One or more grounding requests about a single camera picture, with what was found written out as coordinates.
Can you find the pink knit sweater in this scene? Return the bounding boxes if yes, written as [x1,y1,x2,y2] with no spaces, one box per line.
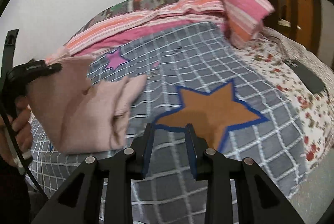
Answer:
[27,51,147,154]

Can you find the person left hand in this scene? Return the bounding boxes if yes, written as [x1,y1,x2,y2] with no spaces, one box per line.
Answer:
[0,97,33,166]

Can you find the grey checked star blanket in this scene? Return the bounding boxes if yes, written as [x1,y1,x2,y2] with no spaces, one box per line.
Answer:
[31,22,306,223]

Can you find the black smartphone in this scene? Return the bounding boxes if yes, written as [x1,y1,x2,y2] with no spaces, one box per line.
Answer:
[284,60,325,94]

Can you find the floral bed sheet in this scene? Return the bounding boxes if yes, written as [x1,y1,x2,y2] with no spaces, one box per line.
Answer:
[232,28,334,170]

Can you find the pink orange striped quilt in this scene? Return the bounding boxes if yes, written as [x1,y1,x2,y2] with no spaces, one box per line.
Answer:
[46,0,275,64]

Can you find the brown wooden door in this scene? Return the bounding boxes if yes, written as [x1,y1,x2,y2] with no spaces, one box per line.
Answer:
[278,0,320,51]

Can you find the black cable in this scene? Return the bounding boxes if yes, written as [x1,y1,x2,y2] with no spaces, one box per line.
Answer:
[0,109,49,200]

